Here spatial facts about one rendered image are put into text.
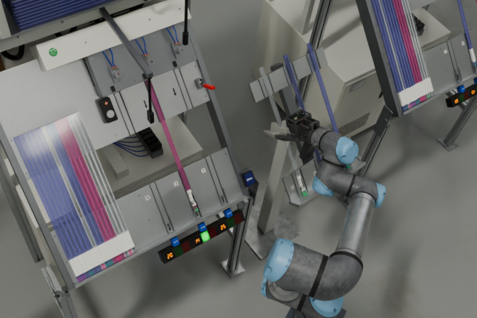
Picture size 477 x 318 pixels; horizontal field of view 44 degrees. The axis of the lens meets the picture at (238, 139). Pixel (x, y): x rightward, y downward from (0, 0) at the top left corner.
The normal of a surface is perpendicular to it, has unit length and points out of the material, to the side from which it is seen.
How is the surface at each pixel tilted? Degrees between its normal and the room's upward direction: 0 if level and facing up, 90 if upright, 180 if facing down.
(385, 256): 0
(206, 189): 47
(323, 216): 0
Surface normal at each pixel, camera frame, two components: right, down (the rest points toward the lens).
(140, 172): 0.09, -0.59
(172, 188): 0.46, 0.11
